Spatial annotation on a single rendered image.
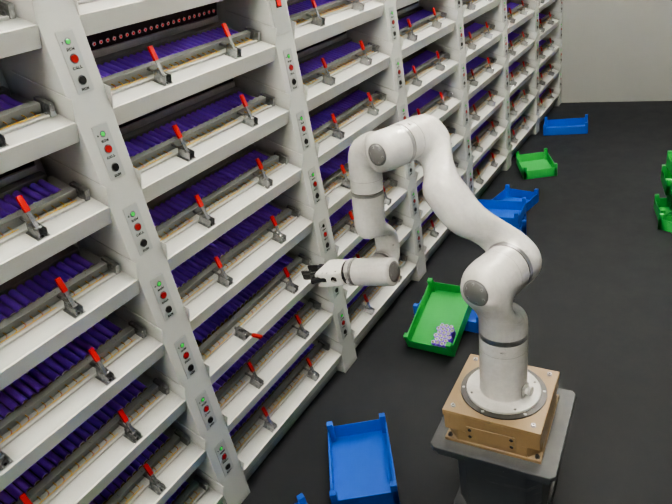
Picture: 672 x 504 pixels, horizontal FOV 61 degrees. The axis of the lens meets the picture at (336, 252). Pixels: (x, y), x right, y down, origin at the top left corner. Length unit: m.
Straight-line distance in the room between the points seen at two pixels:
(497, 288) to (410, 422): 0.89
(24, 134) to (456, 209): 0.93
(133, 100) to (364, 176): 0.59
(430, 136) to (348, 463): 1.10
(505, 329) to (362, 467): 0.78
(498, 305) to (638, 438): 0.88
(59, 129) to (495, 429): 1.22
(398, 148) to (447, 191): 0.15
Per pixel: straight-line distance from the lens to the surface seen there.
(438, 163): 1.40
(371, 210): 1.56
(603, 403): 2.17
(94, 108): 1.36
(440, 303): 2.47
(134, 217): 1.42
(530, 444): 1.55
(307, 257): 2.04
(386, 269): 1.64
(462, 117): 3.14
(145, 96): 1.44
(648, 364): 2.34
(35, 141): 1.29
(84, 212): 1.37
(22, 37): 1.30
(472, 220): 1.37
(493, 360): 1.49
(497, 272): 1.31
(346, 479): 1.95
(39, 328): 1.38
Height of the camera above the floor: 1.48
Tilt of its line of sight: 28 degrees down
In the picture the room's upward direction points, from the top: 11 degrees counter-clockwise
